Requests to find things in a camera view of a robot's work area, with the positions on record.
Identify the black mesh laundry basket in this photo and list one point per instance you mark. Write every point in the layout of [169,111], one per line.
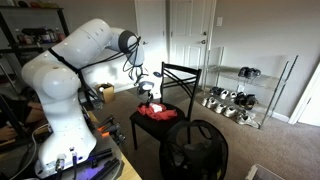
[193,156]

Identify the metal door knob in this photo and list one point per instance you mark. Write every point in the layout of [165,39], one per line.
[203,41]

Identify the black metal chair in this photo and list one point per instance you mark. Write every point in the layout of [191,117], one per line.
[150,122]

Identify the metal deadbolt lock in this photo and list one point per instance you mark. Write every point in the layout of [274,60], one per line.
[204,33]

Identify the white interior door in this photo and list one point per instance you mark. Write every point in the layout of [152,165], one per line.
[308,100]

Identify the white closet door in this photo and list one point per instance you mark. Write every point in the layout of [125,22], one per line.
[151,26]

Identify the black sneaker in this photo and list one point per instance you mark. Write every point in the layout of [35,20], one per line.
[250,101]
[240,98]

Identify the white light switch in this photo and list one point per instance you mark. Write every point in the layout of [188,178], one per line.
[219,21]

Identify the white sneaker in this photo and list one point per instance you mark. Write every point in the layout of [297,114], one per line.
[204,101]
[232,96]
[219,108]
[230,111]
[211,102]
[247,120]
[224,94]

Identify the closet door knob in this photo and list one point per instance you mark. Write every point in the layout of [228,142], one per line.
[145,42]

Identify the black shoe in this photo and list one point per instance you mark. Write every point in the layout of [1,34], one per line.
[255,72]
[243,71]

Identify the person bare forearm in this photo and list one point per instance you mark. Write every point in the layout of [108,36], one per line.
[33,115]

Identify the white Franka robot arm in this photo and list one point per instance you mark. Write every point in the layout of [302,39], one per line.
[66,83]

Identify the clear plastic storage bin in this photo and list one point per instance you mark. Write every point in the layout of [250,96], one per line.
[263,172]

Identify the black bar clamp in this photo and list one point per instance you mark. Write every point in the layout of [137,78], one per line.
[106,166]

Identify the small cardboard box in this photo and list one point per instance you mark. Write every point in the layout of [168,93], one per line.
[106,93]

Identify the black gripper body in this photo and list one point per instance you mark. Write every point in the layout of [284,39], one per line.
[146,86]

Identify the black shelving unit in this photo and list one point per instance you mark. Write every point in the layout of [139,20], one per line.
[63,20]

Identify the red shirt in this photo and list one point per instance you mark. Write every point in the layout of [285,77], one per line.
[158,112]

